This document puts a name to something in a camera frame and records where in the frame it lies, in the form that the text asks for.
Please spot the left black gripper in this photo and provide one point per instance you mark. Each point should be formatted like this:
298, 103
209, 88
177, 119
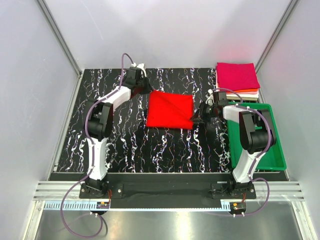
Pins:
148, 89

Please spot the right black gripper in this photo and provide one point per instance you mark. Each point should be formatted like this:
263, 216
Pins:
199, 117

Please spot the red t shirt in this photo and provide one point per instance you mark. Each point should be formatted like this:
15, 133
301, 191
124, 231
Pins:
170, 110

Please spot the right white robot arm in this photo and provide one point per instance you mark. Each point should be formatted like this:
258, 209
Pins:
256, 134

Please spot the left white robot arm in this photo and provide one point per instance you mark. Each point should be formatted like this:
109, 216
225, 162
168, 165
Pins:
98, 125

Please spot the cream folded t shirt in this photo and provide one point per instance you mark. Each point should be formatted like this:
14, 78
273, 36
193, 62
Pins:
245, 97

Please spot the magenta folded t shirt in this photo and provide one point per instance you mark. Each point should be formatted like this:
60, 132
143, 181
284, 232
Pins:
237, 76

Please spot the orange folded t shirt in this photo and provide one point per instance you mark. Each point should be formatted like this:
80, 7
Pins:
246, 90

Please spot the green plastic bin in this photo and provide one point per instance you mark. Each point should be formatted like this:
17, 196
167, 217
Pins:
273, 160

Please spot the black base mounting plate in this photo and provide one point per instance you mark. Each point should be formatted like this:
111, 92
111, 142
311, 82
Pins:
168, 177

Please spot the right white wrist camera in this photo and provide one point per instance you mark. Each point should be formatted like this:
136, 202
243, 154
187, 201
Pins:
210, 97

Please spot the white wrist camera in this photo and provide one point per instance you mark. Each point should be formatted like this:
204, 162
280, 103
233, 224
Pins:
140, 66
210, 97

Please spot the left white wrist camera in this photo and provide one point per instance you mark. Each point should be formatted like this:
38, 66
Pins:
140, 66

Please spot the left aluminium frame post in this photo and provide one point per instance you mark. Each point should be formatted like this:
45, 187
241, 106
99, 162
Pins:
58, 35

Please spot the aluminium frame post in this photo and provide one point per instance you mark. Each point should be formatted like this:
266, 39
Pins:
58, 35
276, 33

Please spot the aluminium front rail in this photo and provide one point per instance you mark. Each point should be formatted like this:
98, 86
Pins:
276, 190

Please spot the right aluminium frame post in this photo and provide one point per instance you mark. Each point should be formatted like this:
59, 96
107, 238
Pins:
276, 33

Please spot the white slotted cable duct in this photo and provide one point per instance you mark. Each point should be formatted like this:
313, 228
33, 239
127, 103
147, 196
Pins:
77, 205

